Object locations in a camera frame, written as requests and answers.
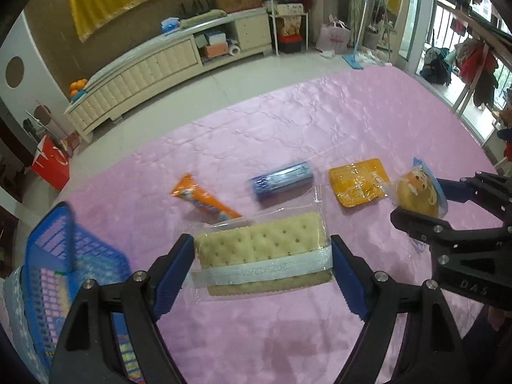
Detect dark blue bag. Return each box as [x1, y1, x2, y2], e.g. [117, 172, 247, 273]
[420, 46, 454, 85]

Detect cream tv cabinet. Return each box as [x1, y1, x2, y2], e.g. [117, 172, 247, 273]
[64, 7, 273, 133]

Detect red paper bag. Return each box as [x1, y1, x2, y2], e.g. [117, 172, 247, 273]
[31, 134, 72, 191]

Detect red crate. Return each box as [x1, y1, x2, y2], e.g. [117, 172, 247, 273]
[277, 34, 302, 53]

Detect hanging clothes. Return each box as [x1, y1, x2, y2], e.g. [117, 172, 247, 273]
[444, 0, 512, 108]

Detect blue plastic basket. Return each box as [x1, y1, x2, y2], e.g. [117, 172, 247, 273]
[22, 201, 145, 384]

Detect yellow cake snack packet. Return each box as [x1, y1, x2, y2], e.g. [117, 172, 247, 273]
[380, 157, 449, 219]

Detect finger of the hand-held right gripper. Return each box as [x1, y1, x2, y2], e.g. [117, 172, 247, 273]
[435, 171, 512, 228]
[390, 205, 512, 249]

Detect black router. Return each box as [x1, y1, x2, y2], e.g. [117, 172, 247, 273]
[178, 0, 212, 17]

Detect white metal rack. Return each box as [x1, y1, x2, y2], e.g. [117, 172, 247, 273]
[247, 0, 310, 57]

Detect orange box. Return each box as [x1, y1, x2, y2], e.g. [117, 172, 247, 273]
[200, 44, 228, 59]

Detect orange snack bar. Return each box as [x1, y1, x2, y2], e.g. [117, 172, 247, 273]
[171, 173, 244, 220]

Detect blue snack packet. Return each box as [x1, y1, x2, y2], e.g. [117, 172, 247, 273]
[250, 160, 315, 204]

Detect pink bag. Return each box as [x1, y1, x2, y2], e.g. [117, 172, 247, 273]
[316, 15, 352, 53]

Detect orange snack packet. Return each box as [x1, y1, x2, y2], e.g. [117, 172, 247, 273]
[329, 158, 390, 207]

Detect person's right hand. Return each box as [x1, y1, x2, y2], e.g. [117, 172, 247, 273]
[489, 306, 512, 331]

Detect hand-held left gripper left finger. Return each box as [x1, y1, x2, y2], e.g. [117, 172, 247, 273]
[48, 233, 195, 384]

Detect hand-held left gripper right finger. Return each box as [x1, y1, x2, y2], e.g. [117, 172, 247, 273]
[330, 235, 470, 384]

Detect green folded cushion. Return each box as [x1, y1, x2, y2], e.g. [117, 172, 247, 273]
[178, 9, 228, 30]

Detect wooden balcony railing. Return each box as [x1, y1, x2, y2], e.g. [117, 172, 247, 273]
[434, 0, 512, 129]

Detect food print box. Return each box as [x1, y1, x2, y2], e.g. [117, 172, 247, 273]
[276, 15, 302, 36]

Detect blue flat mop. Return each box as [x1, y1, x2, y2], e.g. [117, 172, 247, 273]
[343, 0, 380, 69]

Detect clear cracker packet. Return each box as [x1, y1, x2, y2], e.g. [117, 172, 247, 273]
[188, 196, 334, 300]

